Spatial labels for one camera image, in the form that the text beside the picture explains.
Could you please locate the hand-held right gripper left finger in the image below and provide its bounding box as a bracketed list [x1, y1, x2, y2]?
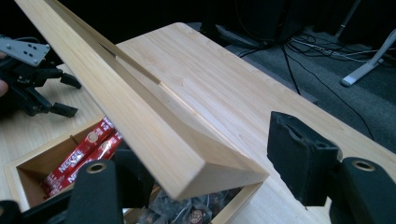
[112, 148, 156, 209]

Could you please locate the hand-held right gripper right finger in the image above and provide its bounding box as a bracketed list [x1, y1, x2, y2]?
[266, 110, 341, 207]

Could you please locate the wooden box with glass lid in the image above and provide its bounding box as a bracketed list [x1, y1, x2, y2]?
[4, 0, 271, 224]

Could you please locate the bundle of red stick packets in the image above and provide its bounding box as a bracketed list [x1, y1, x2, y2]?
[41, 116, 124, 199]

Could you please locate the pile of dark tea bags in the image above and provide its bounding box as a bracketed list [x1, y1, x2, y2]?
[144, 186, 243, 224]

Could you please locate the grey flat stand base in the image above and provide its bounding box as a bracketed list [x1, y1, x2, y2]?
[214, 22, 282, 49]

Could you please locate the thin grey metal pole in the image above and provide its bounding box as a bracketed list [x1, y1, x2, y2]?
[333, 0, 362, 40]

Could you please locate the thin black floor cable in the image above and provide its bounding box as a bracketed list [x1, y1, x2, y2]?
[291, 59, 375, 142]

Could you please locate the bundle of floor cables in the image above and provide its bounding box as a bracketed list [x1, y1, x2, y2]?
[284, 30, 396, 64]

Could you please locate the white desk frame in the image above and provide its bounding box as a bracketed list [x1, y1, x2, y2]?
[339, 28, 396, 88]

